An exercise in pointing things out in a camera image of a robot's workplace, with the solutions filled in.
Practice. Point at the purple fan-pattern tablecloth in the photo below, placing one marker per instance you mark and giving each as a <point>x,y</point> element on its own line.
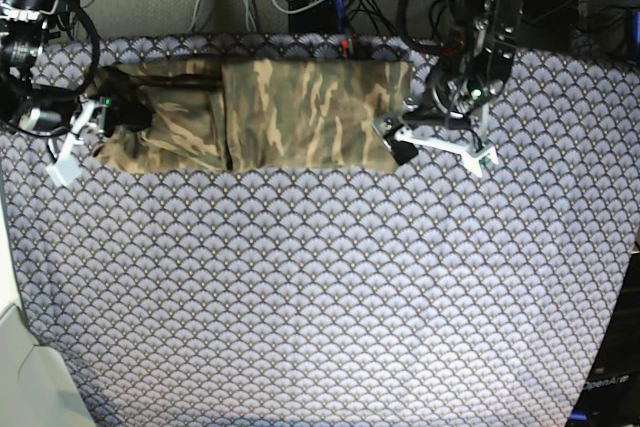
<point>424,297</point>

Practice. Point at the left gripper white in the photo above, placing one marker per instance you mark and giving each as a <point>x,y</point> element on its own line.
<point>415,126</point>

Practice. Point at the red table clamp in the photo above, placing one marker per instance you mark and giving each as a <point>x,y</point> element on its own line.
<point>348,48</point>

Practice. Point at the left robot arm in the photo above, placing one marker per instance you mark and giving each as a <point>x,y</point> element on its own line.
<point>474,64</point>

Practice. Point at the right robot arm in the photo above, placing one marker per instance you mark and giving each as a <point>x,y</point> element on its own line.
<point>58,115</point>

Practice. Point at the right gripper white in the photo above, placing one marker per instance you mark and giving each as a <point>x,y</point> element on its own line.
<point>100,116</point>

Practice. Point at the black OpenArm box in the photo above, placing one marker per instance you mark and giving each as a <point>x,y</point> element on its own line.
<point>610,395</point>

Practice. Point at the camouflage T-shirt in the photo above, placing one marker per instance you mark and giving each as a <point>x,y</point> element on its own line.
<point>235,115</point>

